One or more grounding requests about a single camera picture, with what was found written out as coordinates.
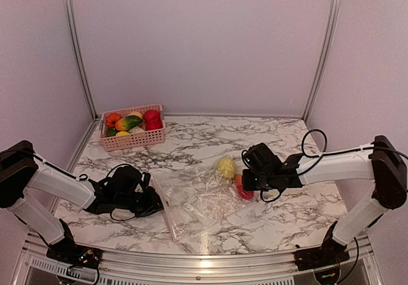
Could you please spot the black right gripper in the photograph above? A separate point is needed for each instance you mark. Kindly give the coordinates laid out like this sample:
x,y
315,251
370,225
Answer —
x,y
247,184

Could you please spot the peach coloured fake fruit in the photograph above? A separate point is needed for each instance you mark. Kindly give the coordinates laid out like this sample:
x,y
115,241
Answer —
x,y
138,114

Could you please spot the yellow fake pear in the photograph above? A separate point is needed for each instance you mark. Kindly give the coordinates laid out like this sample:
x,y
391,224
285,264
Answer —
x,y
122,133

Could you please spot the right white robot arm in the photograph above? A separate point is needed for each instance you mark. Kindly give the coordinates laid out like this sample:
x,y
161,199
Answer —
x,y
378,161

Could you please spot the orange fake fruit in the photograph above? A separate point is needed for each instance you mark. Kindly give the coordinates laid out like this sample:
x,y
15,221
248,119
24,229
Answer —
x,y
112,119

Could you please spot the green red fake mango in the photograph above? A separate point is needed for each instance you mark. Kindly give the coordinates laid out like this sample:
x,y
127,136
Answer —
x,y
126,123

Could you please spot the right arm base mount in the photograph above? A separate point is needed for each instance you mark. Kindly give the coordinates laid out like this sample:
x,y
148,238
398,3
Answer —
x,y
328,253

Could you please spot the aluminium corner post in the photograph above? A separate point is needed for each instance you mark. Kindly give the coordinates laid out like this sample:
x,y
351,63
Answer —
x,y
73,33
328,38

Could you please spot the aluminium front frame rail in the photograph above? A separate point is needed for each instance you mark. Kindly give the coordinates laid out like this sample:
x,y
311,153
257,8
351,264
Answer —
x,y
131,267

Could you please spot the clear zip top bag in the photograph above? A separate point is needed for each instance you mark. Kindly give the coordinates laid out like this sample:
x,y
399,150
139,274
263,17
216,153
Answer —
x,y
195,199

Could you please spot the yellow fake lemon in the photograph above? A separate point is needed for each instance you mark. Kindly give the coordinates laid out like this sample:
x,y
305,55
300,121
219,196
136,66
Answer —
x,y
227,167

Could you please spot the left aluminium corner post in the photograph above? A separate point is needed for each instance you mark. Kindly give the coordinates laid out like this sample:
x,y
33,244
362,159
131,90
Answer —
x,y
73,33

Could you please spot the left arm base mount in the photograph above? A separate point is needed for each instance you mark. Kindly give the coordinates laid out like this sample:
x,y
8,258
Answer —
x,y
68,251

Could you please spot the green fake vegetable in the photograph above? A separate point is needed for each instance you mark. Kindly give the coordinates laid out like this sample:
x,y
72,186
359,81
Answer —
x,y
110,132

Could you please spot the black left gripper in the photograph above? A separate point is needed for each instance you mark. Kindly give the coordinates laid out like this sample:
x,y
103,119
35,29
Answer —
x,y
152,206

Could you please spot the white fake cabbage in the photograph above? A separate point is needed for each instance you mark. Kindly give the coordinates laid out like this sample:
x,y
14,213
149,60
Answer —
x,y
136,130

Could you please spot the orange red fake mango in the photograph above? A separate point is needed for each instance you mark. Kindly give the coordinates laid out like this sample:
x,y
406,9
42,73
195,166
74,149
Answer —
x,y
246,195

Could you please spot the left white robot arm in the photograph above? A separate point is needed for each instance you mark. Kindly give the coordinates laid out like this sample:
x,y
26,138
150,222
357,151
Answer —
x,y
22,169

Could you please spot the right aluminium corner post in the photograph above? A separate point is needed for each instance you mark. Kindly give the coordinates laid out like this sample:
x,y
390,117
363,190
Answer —
x,y
328,38

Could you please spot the pink perforated plastic basket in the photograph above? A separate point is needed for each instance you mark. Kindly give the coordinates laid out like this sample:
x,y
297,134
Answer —
x,y
132,140

